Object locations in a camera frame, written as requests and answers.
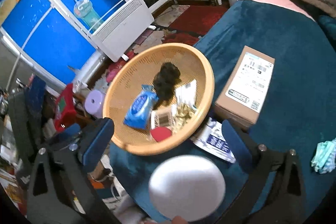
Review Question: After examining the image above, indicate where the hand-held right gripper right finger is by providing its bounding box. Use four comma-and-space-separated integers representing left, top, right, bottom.
221, 120, 306, 224

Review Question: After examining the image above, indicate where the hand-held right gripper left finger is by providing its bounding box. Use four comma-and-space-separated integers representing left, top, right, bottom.
26, 117, 114, 224

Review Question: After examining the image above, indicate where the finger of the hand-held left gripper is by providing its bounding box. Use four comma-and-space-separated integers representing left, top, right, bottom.
49, 123, 82, 147

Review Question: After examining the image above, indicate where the blue wet wipes packet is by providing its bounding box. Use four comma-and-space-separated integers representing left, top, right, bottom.
123, 84, 159, 130

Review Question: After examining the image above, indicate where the small gold item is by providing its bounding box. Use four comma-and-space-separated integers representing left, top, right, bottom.
172, 103, 196, 132

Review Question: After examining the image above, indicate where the red round item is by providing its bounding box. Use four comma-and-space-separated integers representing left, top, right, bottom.
151, 126, 174, 142

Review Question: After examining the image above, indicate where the cotton swab box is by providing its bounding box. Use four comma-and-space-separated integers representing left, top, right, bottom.
151, 105, 177, 131

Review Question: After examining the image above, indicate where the orange plastic basket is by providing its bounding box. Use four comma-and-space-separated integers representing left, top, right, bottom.
102, 43, 216, 156

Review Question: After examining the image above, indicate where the small white packet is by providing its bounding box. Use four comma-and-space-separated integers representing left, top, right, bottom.
175, 80, 197, 109

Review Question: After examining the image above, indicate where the black cloth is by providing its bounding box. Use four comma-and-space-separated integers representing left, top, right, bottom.
153, 62, 181, 106

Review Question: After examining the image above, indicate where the white and blue flat packet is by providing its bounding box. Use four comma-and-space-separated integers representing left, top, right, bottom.
190, 117, 237, 164

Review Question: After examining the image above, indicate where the purple plastic stool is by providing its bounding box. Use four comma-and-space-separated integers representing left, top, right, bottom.
84, 90, 107, 119

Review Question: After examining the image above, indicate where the cardboard box with white label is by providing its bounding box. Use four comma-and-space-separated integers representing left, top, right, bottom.
215, 46, 276, 130

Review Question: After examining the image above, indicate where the white round plastic tub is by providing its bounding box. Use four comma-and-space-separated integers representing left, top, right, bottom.
148, 155, 227, 222

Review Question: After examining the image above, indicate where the white cloth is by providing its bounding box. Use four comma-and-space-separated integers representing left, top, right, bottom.
115, 195, 147, 224

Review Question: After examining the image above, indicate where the teal striped cloth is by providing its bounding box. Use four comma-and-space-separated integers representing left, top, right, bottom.
311, 138, 336, 174

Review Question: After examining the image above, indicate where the white panel heater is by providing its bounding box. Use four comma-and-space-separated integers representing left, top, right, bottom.
91, 0, 155, 63

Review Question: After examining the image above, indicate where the flower pattern floor mat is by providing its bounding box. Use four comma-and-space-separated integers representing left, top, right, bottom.
126, 27, 184, 56

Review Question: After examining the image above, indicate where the red rug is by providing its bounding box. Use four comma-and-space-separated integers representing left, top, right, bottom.
163, 5, 229, 46

